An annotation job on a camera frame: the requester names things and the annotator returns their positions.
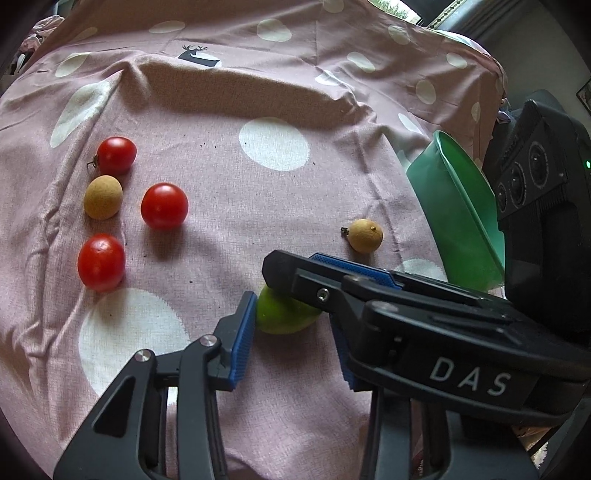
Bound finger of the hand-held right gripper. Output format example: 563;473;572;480
308;252;513;308
262;250;370;321

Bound red tomato with stem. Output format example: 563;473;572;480
87;136;138;176

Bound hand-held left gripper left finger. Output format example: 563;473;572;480
53;291;258;480

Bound tan longan with stem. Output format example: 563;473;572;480
341;218;384;253

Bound pink polka-dot blanket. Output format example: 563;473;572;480
0;0;509;480

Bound black-framed window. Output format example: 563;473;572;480
367;0;458;26

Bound pink crumpled cloth pile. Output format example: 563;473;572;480
18;14;65;51

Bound green plastic bowl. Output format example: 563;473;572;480
406;130;506;291

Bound green oval fruit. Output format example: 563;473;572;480
255;285;322;335

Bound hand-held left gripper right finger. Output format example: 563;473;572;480
332;318;541;480

